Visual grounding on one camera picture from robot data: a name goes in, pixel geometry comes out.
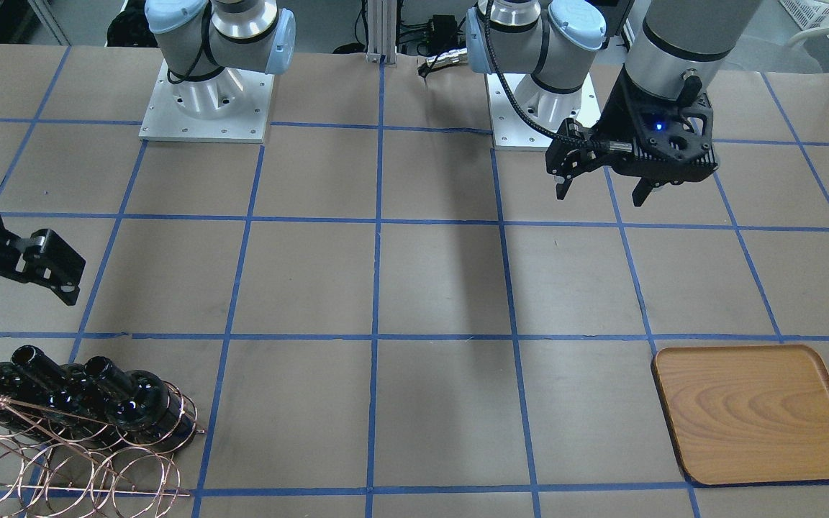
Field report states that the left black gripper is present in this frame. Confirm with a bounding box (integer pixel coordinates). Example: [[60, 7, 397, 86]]
[[545, 70, 718, 207]]

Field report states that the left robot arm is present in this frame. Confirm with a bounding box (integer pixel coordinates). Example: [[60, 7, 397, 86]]
[[465, 1, 759, 206]]

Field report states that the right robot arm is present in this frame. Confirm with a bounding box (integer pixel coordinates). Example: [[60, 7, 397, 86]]
[[0, 1, 296, 306]]

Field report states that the wooden tray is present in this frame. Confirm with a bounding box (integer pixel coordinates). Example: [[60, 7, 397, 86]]
[[652, 344, 829, 486]]

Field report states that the copper wire bottle basket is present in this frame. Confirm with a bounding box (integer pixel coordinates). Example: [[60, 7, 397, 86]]
[[0, 396, 194, 517]]

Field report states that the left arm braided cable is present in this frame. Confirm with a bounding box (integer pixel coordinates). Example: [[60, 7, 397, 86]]
[[479, 0, 635, 153]]

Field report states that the aluminium frame post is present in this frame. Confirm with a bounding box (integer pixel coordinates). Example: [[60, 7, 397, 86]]
[[364, 0, 401, 68]]

